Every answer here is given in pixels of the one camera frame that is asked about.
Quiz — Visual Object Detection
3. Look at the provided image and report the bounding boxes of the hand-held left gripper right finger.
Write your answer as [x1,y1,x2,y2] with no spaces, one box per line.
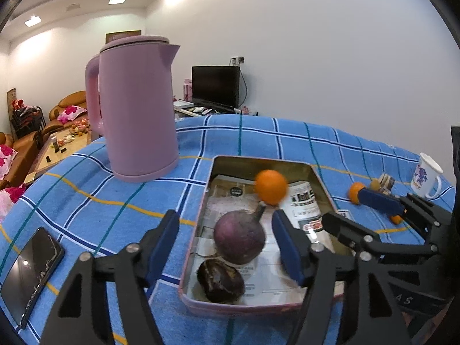
[272,209,412,345]

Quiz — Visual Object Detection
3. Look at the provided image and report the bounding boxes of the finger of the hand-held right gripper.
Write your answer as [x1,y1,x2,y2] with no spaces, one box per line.
[359,186,454,245]
[321,213,437,263]

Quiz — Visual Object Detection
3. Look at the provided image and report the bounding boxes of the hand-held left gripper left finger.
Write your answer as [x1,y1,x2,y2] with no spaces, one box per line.
[41,209,180,345]

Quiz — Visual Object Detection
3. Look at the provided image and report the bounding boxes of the large purple round fruit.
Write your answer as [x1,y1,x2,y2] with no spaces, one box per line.
[213,203,267,265]

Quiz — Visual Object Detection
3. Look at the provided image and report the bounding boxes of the pink tin box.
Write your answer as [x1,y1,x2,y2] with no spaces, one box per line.
[179,155,346,317]

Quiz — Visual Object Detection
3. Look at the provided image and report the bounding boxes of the dark brown shrivelled fruit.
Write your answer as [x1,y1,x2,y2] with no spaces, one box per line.
[197,260,246,304]

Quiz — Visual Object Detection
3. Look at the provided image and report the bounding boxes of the white mug with blue print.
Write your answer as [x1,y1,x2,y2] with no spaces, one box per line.
[410,153,443,200]

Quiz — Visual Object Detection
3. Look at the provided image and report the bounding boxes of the white plastic mug lid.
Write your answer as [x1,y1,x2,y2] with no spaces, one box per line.
[419,153,443,174]

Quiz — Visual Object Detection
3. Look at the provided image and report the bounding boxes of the blue plaid blanket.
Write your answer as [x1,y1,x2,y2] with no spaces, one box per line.
[0,113,455,345]

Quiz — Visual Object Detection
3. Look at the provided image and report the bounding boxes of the printed paper leaflet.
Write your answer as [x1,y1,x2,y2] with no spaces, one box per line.
[194,174,338,306]

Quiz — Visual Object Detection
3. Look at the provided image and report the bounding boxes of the pink electric kettle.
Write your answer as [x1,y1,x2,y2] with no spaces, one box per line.
[85,36,181,183]

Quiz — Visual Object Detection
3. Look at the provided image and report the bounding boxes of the black smartphone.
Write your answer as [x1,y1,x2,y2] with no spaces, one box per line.
[0,227,65,329]

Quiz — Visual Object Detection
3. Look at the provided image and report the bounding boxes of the wooden coffee table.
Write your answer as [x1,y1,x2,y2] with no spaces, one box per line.
[23,129,95,187]

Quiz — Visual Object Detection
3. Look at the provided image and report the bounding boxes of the white television stand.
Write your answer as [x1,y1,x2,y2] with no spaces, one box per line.
[173,100,259,118]

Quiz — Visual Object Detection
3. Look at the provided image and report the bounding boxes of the pink floral pillow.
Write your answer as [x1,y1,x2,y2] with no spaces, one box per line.
[57,105,88,125]
[0,183,28,221]
[0,145,18,180]

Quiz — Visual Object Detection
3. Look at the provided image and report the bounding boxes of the orange leather sofa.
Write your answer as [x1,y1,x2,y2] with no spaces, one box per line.
[0,131,44,191]

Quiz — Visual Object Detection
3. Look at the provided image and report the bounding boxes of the black television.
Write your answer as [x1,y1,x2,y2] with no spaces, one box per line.
[191,65,241,110]

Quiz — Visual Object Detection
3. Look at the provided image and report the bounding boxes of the orange leather armchair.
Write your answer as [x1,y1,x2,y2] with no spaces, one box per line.
[48,91,89,133]

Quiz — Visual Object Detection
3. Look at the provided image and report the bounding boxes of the dark rack with clothes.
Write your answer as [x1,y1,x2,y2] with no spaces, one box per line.
[7,88,46,139]

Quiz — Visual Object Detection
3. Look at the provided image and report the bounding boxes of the brown wooden door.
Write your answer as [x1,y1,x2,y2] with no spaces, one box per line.
[105,30,141,44]

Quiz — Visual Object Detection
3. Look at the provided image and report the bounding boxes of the black power cable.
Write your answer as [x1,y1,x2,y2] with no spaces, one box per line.
[239,64,249,110]

